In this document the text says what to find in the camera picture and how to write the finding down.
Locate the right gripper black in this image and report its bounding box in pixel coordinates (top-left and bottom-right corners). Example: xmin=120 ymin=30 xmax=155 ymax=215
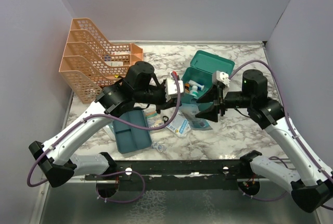
xmin=196 ymin=83 xmax=253 ymax=121

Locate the small bottle blue cap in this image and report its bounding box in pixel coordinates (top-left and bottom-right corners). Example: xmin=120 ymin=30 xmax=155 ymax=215
xmin=188 ymin=80 xmax=205 ymax=91

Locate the white bottle green label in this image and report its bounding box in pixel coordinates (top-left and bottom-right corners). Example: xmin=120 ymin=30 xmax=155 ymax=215
xmin=189 ymin=85 xmax=198 ymax=98

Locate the clear blue swab bag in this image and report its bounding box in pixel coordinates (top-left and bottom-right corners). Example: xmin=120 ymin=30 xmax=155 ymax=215
xmin=180 ymin=104 xmax=212 ymax=131

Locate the green medicine box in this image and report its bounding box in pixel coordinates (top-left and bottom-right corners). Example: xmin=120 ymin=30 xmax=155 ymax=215
xmin=181 ymin=51 xmax=235 ymax=104

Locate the brown iodine bottle orange cap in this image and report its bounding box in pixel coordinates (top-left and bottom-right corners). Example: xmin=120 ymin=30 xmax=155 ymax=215
xmin=184 ymin=83 xmax=190 ymax=94

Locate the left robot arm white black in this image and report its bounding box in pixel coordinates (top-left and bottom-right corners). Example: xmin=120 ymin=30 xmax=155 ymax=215
xmin=29 ymin=61 xmax=184 ymax=188

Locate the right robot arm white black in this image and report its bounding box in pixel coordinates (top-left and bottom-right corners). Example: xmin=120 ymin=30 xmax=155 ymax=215
xmin=196 ymin=69 xmax=332 ymax=213

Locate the green orange bandage box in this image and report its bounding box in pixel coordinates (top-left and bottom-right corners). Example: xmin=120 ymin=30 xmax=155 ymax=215
xmin=145 ymin=111 xmax=164 ymax=128

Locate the white blue gauze pack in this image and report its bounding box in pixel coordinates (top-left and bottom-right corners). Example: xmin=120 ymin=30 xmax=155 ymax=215
xmin=166 ymin=115 xmax=191 ymax=138

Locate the clear small plastic packet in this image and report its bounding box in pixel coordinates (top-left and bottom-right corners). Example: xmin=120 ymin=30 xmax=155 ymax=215
xmin=151 ymin=142 xmax=165 ymax=153

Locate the teal divided tray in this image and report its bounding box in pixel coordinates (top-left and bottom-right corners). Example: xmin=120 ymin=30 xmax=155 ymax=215
xmin=112 ymin=110 xmax=152 ymax=154

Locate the mask packet under tray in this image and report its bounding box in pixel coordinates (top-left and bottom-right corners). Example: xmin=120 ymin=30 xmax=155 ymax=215
xmin=103 ymin=125 xmax=116 ymax=141

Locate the orange plastic file organizer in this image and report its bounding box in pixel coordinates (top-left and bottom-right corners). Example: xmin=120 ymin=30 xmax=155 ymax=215
xmin=59 ymin=18 xmax=144 ymax=104

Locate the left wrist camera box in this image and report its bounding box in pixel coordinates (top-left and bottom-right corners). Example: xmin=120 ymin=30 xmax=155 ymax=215
xmin=165 ymin=78 xmax=184 ymax=102

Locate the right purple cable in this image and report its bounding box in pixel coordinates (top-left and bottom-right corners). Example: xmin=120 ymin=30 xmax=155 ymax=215
xmin=228 ymin=59 xmax=333 ymax=211

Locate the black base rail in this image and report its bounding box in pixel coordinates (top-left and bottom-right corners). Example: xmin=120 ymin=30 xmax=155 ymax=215
xmin=85 ymin=159 xmax=271 ymax=191

